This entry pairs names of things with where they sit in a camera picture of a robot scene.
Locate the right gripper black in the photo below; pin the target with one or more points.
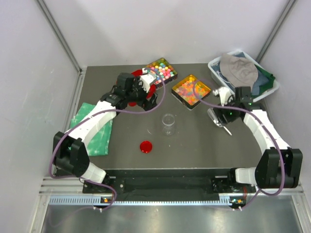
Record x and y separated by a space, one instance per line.
219 112

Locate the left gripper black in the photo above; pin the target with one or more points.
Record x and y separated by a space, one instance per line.
137 84

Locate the metal scoop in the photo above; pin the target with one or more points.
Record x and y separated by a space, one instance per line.
216 121

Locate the golden tin with star candies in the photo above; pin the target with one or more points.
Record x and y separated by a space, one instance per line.
187 89

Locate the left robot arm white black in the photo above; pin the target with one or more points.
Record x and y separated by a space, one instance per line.
70 148

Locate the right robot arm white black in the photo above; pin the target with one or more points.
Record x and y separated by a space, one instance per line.
280 165

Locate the tin with colourful cube candies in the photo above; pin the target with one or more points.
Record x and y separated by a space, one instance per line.
163 71

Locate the red tin with lollipops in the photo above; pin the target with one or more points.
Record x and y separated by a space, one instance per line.
152 88

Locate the clear plastic jar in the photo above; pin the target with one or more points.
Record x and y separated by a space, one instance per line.
168 123

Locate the red jar lid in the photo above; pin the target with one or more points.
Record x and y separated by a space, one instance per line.
146 146

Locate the beige bucket hat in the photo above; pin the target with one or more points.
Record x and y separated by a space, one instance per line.
238 71

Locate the white plastic basket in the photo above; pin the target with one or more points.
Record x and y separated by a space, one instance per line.
242 93

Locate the blue-grey garment in basket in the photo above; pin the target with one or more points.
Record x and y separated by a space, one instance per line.
261 80

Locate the green garment in basket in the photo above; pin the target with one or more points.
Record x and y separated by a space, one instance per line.
268 85

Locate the green white cloth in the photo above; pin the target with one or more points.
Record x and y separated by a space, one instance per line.
99 144

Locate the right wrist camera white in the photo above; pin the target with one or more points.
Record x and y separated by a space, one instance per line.
224 94

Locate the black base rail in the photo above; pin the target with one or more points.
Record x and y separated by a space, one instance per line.
176 184

